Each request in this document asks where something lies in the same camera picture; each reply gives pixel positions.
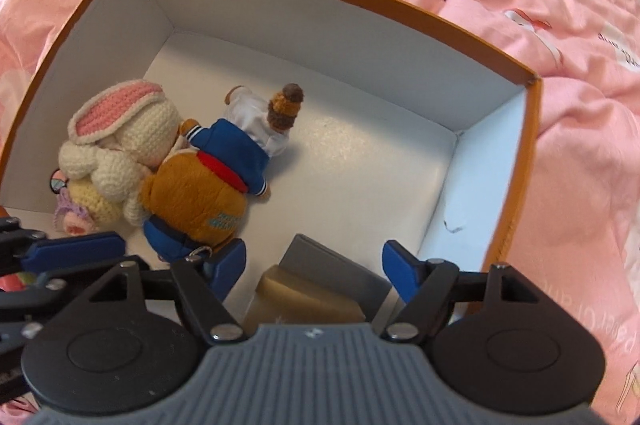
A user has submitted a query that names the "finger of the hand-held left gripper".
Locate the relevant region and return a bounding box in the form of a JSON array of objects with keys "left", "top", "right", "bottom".
[
  {"left": 0, "top": 216, "right": 128, "bottom": 275},
  {"left": 0, "top": 268, "right": 102, "bottom": 349}
]

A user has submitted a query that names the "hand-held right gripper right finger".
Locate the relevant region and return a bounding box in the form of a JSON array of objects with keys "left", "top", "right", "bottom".
[{"left": 381, "top": 240, "right": 539, "bottom": 346}]

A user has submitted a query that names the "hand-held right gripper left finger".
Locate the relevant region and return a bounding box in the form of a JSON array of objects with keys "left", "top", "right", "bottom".
[{"left": 84, "top": 237, "right": 249, "bottom": 347}]

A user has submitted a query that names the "orange crochet fruit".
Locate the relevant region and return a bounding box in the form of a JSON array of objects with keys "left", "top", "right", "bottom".
[{"left": 0, "top": 271, "right": 40, "bottom": 295}]

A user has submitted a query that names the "yellow purple crochet doll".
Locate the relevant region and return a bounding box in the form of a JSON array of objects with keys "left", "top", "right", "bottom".
[{"left": 50, "top": 170, "right": 123, "bottom": 236}]

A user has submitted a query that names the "brown plush dog sailor outfit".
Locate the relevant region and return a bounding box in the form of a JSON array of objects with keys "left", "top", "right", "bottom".
[{"left": 139, "top": 83, "right": 305, "bottom": 263}]

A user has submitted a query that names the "gold box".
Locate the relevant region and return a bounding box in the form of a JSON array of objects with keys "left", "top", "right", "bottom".
[{"left": 242, "top": 265, "right": 368, "bottom": 338}]

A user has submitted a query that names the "white crochet bunny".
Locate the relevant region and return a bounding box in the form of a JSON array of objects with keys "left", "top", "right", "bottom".
[{"left": 57, "top": 78, "right": 183, "bottom": 226}]

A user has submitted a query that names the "orange cardboard box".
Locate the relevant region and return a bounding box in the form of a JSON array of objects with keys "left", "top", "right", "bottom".
[{"left": 0, "top": 0, "right": 543, "bottom": 331}]

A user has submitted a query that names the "pink printed blanket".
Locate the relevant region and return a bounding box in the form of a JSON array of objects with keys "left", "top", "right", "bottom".
[{"left": 0, "top": 0, "right": 640, "bottom": 425}]

